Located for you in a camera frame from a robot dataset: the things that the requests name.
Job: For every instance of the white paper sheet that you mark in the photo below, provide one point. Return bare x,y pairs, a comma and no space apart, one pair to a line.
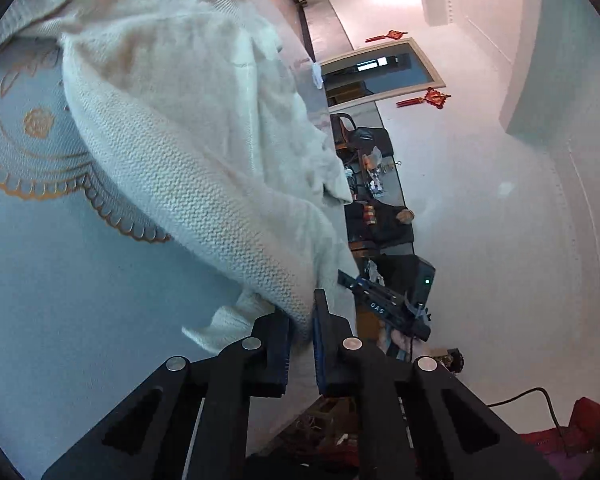
317,75

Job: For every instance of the plastic bag of oranges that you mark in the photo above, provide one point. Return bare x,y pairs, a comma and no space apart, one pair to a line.
374,157

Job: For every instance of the dark side table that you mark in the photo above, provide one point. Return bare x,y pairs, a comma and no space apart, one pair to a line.
380,180

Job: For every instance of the wooden cabinet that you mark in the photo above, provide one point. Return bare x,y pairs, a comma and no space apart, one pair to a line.
367,320

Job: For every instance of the white door frame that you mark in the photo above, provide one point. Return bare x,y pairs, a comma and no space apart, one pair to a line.
432,67

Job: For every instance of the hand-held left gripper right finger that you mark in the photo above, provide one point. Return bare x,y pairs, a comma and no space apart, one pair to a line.
320,355

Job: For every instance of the cream knit sweater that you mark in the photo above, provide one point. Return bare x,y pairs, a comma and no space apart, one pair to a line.
180,110

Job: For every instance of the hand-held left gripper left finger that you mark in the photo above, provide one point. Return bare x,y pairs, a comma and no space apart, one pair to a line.
280,355

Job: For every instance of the dark ornament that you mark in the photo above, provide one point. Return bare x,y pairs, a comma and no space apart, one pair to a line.
452,359

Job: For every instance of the grey mat with orange flowers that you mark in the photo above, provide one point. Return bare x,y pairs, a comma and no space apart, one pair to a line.
55,285

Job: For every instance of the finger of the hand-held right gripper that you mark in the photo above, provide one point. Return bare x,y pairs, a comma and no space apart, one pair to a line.
352,281

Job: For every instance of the red cloth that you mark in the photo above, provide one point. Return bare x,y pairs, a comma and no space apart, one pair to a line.
585,420

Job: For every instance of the red knot decoration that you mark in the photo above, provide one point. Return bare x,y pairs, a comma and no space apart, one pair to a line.
387,36
427,98

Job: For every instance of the black wooden armchair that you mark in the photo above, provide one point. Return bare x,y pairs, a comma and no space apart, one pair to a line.
360,132
375,247

